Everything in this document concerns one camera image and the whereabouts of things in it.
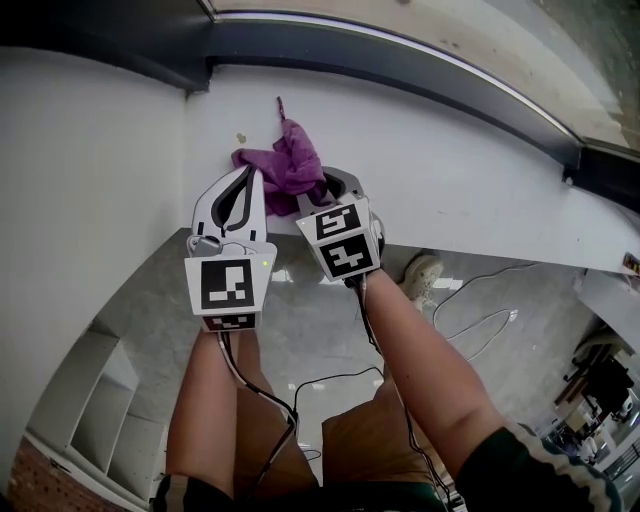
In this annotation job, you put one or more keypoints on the brown shorts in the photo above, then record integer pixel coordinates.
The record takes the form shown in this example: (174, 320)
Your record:
(370, 440)

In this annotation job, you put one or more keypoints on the white sneaker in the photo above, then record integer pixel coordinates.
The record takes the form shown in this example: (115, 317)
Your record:
(422, 277)

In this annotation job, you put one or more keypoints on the dark window frame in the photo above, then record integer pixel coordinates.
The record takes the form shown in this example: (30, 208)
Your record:
(125, 30)

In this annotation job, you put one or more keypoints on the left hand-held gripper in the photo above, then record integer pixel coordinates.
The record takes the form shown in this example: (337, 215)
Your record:
(225, 285)

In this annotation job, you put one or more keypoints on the purple cloth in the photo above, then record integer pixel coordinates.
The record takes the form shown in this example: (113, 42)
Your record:
(295, 165)

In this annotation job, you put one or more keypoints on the person's left leg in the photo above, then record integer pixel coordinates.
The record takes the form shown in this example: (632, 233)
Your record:
(250, 360)

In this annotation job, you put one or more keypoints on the white shelf unit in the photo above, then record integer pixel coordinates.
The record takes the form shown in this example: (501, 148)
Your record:
(100, 425)

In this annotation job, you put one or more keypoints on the white metal rack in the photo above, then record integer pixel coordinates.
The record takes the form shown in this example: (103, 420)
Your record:
(590, 440)

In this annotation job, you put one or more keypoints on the person's right forearm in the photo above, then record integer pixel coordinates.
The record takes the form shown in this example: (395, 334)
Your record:
(430, 370)

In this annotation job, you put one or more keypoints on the person's left forearm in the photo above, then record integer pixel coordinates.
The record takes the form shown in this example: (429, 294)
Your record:
(200, 415)

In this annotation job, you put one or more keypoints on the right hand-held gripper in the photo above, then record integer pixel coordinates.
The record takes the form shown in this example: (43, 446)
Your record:
(345, 260)

